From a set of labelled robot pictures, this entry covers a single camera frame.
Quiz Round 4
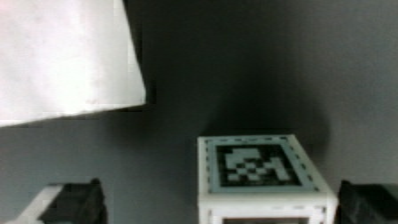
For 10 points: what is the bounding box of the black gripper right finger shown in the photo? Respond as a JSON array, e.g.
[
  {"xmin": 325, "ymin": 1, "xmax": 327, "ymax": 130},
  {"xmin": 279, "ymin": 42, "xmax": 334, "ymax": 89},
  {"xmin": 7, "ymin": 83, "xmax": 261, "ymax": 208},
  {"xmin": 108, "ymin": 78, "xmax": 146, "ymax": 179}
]
[{"xmin": 336, "ymin": 180, "xmax": 398, "ymax": 224}]

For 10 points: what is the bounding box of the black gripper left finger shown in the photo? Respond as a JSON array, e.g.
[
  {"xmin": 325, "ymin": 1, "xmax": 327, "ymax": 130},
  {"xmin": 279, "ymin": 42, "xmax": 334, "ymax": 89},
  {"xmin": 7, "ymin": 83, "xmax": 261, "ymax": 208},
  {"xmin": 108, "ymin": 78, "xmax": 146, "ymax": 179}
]
[{"xmin": 11, "ymin": 178, "xmax": 110, "ymax": 224}]

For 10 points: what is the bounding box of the white chair leg block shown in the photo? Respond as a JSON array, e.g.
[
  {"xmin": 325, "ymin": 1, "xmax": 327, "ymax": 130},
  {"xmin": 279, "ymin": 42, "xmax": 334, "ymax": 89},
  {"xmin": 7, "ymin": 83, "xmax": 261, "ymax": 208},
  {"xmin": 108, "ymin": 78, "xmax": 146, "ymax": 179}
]
[{"xmin": 197, "ymin": 134, "xmax": 338, "ymax": 224}]

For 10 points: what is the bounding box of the white chair back frame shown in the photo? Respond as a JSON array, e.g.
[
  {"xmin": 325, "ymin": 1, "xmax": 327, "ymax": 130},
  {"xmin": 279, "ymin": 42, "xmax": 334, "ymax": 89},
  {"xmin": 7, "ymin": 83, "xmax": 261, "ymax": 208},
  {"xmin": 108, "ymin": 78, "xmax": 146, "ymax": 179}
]
[{"xmin": 0, "ymin": 0, "xmax": 146, "ymax": 127}]

